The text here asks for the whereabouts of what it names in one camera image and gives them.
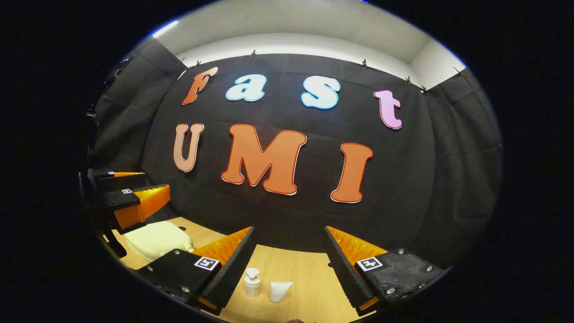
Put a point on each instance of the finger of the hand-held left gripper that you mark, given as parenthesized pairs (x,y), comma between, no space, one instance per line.
(119,181)
(134,204)

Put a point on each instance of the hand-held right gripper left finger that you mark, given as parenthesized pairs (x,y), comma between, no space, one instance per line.
(233,269)

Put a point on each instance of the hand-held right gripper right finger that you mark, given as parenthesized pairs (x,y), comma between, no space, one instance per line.
(345,269)

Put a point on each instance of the white pump bottle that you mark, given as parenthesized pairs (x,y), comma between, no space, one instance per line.
(252,285)

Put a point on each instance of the cream yellow suitcase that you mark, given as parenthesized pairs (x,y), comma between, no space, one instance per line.
(157,240)

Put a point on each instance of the white squeeze tube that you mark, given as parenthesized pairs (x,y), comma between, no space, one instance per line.
(280,291)

